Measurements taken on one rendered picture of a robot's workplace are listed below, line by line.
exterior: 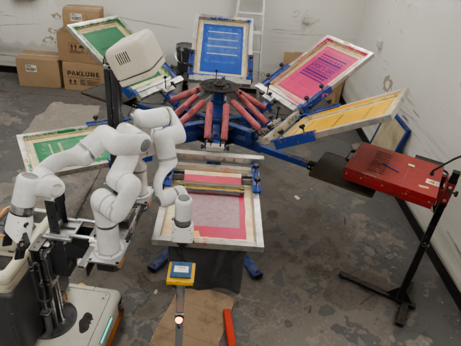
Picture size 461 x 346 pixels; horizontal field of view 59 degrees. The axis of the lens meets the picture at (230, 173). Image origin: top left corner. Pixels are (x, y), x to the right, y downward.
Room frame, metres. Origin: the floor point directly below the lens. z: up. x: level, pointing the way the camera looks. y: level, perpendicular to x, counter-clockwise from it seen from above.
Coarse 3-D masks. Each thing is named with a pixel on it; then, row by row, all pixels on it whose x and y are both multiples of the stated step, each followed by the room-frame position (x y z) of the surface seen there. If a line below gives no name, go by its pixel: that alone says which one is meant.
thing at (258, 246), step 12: (180, 168) 2.32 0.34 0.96; (192, 168) 2.33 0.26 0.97; (204, 168) 2.33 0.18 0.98; (216, 168) 2.34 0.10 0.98; (228, 168) 2.34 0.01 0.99; (240, 168) 2.36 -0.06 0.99; (252, 204) 2.01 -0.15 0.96; (156, 228) 1.66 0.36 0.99; (156, 240) 1.57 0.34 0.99; (168, 240) 1.58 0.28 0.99; (204, 240) 1.60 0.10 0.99; (216, 240) 1.61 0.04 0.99; (228, 240) 1.62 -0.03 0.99
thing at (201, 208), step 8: (192, 176) 2.25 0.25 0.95; (200, 176) 2.26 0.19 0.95; (208, 176) 2.27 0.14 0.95; (192, 192) 2.07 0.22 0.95; (200, 200) 1.99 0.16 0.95; (208, 200) 2.00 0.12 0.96; (192, 208) 1.91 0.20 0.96; (200, 208) 1.92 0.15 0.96; (208, 208) 1.93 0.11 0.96; (192, 216) 1.83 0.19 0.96; (200, 216) 1.84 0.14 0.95; (208, 216) 1.85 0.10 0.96; (200, 224) 1.77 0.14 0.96; (208, 224) 1.78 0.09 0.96; (200, 232) 1.71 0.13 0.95; (208, 232) 1.71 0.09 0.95
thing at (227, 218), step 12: (216, 180) 2.24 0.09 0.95; (228, 180) 2.25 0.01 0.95; (240, 180) 2.27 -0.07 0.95; (216, 204) 1.98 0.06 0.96; (228, 204) 1.99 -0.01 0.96; (240, 204) 2.00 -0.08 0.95; (216, 216) 1.86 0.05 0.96; (228, 216) 1.87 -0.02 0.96; (240, 216) 1.88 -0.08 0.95; (216, 228) 1.75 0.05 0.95; (228, 228) 1.77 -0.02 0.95; (240, 228) 1.78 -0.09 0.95
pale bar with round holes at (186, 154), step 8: (176, 152) 2.39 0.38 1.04; (184, 152) 2.40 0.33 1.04; (192, 152) 2.41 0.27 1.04; (200, 152) 2.42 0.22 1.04; (208, 152) 2.43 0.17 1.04; (216, 152) 2.45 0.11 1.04; (200, 160) 2.40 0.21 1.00; (208, 160) 2.40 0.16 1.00; (216, 160) 2.40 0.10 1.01; (224, 160) 2.42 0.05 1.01; (232, 160) 2.41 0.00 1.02; (240, 160) 2.41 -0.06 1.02; (248, 160) 2.42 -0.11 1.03; (256, 160) 2.42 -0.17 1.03
